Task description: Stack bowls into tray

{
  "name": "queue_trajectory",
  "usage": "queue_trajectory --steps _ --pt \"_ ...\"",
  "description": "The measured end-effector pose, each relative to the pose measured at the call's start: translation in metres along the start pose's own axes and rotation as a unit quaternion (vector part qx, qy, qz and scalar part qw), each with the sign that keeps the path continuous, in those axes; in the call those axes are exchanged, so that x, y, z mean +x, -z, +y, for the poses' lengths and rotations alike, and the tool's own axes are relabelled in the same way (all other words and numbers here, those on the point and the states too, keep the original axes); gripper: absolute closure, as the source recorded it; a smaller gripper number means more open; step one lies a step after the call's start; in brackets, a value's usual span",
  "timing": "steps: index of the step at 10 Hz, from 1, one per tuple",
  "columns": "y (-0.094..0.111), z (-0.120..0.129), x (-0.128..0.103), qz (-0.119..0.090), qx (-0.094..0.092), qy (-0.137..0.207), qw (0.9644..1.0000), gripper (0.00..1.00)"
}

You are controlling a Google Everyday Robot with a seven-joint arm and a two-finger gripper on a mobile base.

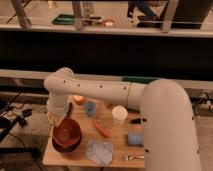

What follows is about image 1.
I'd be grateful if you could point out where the red-brown bowl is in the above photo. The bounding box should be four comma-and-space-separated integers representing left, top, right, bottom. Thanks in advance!
53, 119, 81, 146

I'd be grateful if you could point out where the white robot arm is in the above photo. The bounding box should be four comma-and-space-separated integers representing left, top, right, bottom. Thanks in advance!
44, 67, 202, 171

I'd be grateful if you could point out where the green plastic tray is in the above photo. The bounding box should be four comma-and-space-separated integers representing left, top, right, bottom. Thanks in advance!
121, 76, 158, 84

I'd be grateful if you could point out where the far green tray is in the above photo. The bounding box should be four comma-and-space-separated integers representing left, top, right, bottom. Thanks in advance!
51, 14, 75, 25

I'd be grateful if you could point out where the blue small cup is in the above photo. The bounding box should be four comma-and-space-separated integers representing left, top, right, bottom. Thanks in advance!
83, 101, 96, 117

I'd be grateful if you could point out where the white cup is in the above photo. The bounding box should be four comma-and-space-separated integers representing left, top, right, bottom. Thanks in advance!
112, 106, 128, 124

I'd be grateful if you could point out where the orange round fruit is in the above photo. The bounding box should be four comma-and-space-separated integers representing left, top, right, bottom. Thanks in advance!
73, 95, 85, 105

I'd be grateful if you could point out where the black rectangular block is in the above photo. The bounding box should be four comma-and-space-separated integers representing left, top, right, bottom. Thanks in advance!
66, 102, 73, 118

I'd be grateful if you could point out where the orange carrot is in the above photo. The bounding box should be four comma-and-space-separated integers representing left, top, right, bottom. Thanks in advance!
92, 119, 111, 137

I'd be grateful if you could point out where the wooden table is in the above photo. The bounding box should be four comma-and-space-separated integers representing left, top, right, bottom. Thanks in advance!
43, 100, 145, 169

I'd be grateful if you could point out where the blue sponge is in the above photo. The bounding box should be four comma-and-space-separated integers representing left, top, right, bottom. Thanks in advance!
127, 133, 143, 146

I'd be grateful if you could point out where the far red-white object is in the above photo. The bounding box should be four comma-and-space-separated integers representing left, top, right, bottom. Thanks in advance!
103, 20, 115, 27

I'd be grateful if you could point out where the grey-blue crumpled cloth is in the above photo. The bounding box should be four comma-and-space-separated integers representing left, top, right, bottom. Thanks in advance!
85, 139, 113, 166

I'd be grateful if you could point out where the dark brown bottom bowl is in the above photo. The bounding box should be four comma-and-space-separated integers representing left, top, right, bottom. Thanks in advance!
52, 138, 82, 153

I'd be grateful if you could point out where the silver fork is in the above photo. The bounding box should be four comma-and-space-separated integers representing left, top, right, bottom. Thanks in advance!
123, 154, 145, 161

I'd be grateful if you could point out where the black-handled tool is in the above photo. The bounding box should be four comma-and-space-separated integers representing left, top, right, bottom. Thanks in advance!
130, 118, 147, 124

